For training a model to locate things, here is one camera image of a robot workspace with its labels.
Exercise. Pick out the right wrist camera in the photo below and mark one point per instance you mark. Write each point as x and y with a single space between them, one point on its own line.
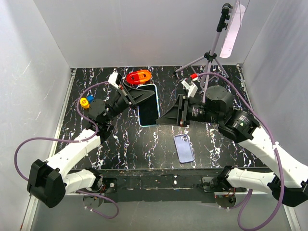
190 86

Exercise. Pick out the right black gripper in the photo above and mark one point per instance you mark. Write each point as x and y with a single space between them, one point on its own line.
177 115

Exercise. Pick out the lilac tripod stand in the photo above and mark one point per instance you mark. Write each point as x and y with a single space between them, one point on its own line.
210 56

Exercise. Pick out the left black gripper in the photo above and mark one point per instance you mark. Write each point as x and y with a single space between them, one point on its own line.
134 95

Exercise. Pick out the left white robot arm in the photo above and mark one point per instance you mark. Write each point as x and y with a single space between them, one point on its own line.
96 132

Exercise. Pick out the white light bar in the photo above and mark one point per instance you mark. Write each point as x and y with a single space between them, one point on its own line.
233 28

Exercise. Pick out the lilac phone case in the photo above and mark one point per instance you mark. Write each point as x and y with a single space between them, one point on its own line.
183 148

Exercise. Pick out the aluminium frame rail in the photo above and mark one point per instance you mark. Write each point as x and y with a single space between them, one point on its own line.
45 182

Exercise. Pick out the yellow toy block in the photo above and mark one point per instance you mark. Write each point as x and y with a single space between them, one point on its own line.
84 103

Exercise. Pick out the phone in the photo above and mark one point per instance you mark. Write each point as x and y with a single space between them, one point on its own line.
180 92
148 111

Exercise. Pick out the blue toy block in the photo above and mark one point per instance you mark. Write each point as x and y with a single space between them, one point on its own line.
90 98

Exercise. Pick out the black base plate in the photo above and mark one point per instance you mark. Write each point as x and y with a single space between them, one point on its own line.
155 185

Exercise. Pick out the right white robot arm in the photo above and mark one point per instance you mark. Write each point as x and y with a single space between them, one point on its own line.
241 127

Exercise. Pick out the red orange toy boat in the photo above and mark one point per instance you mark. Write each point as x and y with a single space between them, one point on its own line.
138 77

